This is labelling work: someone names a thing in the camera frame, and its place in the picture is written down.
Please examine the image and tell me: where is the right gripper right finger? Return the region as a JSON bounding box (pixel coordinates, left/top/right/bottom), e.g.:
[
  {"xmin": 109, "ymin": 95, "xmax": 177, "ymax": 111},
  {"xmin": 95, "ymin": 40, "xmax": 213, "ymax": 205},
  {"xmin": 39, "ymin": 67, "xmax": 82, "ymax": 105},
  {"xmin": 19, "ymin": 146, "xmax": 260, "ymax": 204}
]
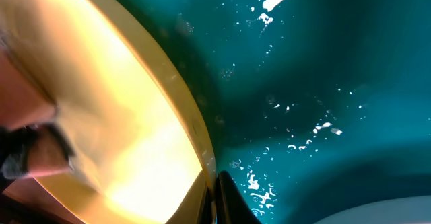
[{"xmin": 215, "ymin": 170, "xmax": 261, "ymax": 224}]

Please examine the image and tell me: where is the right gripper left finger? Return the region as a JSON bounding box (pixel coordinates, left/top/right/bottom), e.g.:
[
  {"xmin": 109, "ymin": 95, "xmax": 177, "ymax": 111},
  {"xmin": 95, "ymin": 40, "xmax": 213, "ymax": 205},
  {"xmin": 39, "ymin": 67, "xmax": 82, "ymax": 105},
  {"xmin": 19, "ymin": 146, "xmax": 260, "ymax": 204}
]
[{"xmin": 173, "ymin": 171, "xmax": 209, "ymax": 224}]

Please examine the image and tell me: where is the yellow plate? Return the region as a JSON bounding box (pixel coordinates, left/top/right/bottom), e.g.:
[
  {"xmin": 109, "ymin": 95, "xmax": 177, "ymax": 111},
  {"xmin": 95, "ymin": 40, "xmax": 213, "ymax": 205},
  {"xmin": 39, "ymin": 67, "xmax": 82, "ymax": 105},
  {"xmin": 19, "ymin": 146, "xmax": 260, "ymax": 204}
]
[{"xmin": 1, "ymin": 0, "xmax": 216, "ymax": 223}]

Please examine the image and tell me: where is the teal plastic tray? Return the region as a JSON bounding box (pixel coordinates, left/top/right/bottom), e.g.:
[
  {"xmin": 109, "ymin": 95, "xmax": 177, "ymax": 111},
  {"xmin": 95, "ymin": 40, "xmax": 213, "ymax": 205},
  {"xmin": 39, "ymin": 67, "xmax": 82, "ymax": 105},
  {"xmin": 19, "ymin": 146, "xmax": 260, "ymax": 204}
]
[{"xmin": 117, "ymin": 0, "xmax": 430, "ymax": 223}]

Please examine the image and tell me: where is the light blue plate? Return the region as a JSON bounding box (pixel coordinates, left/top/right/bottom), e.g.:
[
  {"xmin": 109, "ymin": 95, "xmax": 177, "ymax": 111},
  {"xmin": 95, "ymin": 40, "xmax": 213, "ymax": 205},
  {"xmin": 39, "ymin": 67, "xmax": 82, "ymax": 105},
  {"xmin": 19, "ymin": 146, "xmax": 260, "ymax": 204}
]
[{"xmin": 316, "ymin": 196, "xmax": 430, "ymax": 224}]

